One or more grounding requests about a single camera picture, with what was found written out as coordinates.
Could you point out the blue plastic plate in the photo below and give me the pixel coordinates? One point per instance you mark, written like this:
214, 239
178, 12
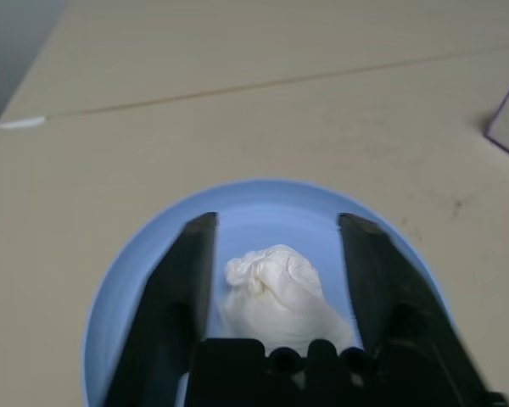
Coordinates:
280, 216

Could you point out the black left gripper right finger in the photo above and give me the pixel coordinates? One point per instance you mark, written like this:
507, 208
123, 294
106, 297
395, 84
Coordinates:
398, 305

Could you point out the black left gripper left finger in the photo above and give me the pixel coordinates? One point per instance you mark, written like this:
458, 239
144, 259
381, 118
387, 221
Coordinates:
165, 305

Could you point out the white tape strip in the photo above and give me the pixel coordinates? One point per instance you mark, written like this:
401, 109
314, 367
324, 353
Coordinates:
21, 123

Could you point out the white tissue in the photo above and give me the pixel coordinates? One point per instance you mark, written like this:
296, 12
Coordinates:
280, 288

